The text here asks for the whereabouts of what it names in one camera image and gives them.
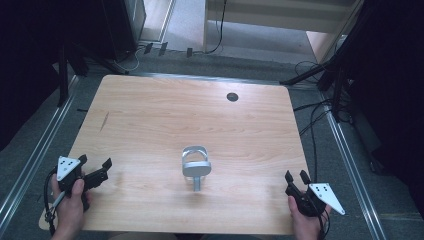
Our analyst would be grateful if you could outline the person's right hand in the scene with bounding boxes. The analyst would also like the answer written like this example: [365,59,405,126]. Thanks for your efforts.
[287,195,333,240]

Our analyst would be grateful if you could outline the black floor cables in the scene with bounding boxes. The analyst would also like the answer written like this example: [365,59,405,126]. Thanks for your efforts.
[292,59,354,184]

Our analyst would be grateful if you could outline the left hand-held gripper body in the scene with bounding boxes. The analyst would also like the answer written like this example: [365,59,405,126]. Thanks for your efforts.
[55,155,110,212]

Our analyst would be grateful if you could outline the silver floor rail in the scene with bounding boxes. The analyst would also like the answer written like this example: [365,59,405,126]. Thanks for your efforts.
[319,91,388,240]
[0,75,80,228]

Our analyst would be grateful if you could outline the black curtain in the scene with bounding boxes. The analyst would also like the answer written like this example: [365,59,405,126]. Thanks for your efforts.
[346,0,424,214]
[0,0,111,153]

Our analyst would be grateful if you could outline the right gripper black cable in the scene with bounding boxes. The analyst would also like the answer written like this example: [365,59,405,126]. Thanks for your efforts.
[317,208,332,240]

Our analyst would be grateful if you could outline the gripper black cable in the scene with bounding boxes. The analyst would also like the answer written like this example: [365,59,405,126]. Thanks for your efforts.
[317,208,332,240]
[42,168,66,236]

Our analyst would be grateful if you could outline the person's left hand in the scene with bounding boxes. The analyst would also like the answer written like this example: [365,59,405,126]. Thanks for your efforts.
[49,178,93,240]

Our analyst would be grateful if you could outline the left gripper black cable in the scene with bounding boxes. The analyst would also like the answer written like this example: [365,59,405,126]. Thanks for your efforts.
[42,168,66,236]

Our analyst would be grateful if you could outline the black metal stand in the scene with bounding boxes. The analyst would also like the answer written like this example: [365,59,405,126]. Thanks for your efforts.
[279,0,371,123]
[57,41,130,108]

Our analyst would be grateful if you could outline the white partition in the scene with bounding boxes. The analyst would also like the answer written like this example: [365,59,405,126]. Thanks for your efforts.
[202,0,365,54]

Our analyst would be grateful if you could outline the dark cabinet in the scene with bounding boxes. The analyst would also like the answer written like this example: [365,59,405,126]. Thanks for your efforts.
[99,0,148,62]

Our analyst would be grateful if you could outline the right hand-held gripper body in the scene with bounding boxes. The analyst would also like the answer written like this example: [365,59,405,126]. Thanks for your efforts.
[284,181,347,218]

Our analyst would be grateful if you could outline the white floor cable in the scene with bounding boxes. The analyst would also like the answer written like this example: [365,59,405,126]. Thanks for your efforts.
[112,45,148,73]

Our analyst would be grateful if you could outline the black hanging cable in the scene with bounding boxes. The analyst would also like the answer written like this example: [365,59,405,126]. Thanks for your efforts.
[193,0,228,56]

